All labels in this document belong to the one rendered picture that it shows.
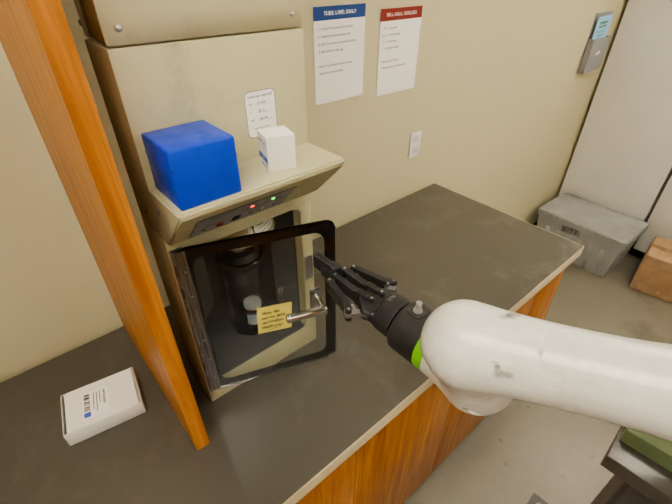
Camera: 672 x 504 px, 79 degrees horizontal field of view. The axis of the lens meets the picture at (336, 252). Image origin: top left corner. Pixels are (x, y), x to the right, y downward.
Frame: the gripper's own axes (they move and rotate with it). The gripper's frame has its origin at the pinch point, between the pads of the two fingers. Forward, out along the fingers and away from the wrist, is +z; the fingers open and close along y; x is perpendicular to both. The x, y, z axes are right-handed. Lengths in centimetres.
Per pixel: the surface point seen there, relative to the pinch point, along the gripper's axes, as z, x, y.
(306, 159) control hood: 6.6, -20.2, -1.1
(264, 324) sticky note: 7.9, 14.8, 11.4
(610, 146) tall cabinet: 33, 57, -286
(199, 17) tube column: 13.7, -43.1, 11.5
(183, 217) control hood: 2.2, -19.8, 24.3
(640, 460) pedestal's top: -58, 37, -38
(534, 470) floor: -39, 131, -82
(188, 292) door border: 12.3, 1.3, 23.8
